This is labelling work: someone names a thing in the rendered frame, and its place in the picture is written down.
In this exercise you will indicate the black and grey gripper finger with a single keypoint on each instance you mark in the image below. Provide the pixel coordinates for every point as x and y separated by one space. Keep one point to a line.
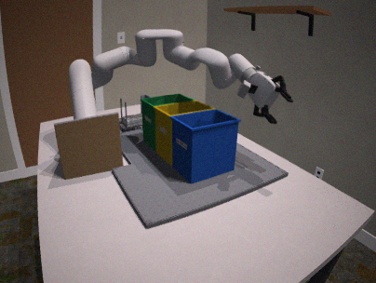
264 113
282 88

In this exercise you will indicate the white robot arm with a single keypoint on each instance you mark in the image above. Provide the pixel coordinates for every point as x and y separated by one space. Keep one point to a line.
223 71

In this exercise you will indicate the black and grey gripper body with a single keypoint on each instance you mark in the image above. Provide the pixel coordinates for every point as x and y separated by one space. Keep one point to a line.
263 93

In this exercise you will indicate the green open bin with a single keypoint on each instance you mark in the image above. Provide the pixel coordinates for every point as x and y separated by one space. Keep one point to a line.
148 114

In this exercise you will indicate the blue open-top bin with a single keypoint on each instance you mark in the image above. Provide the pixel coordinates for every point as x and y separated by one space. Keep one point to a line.
201 150

